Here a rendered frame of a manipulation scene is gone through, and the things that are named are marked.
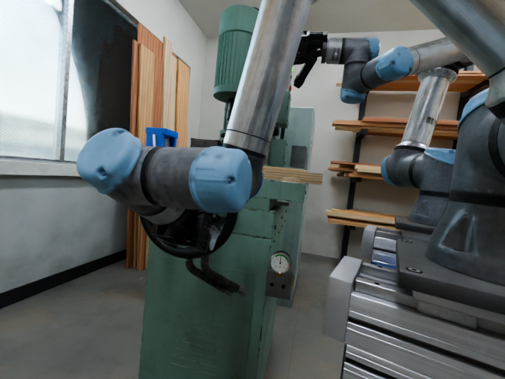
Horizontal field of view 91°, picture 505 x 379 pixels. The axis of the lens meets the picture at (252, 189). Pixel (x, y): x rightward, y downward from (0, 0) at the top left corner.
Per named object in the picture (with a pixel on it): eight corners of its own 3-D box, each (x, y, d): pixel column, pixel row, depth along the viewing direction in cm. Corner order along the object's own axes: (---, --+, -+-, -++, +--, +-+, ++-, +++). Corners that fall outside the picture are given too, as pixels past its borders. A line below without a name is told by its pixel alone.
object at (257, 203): (157, 196, 89) (158, 185, 89) (185, 193, 109) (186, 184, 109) (268, 210, 81) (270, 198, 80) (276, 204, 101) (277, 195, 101)
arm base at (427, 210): (463, 225, 79) (467, 195, 79) (476, 233, 66) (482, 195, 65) (407, 217, 86) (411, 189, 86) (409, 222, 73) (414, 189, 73)
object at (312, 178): (164, 168, 105) (165, 159, 105) (167, 168, 107) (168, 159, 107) (322, 185, 92) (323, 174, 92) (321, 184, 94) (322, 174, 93)
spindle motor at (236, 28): (206, 92, 92) (213, 4, 90) (222, 105, 109) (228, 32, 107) (252, 93, 88) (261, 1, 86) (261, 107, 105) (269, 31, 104)
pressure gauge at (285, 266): (267, 277, 75) (270, 251, 74) (270, 273, 78) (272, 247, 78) (288, 281, 73) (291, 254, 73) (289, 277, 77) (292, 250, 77)
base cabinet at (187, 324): (133, 407, 94) (148, 220, 90) (198, 322, 150) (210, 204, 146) (249, 447, 84) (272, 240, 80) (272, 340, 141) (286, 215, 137)
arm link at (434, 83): (406, 183, 79) (461, 20, 80) (372, 180, 94) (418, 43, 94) (433, 194, 83) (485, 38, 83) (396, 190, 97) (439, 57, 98)
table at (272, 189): (115, 182, 81) (116, 164, 81) (166, 182, 111) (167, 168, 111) (304, 206, 69) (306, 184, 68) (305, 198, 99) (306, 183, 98)
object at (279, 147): (263, 165, 112) (265, 137, 112) (265, 165, 119) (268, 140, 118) (284, 166, 110) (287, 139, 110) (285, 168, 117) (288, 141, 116)
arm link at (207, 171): (261, 153, 35) (192, 152, 38) (234, 141, 25) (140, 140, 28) (258, 209, 36) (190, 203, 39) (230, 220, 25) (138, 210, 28)
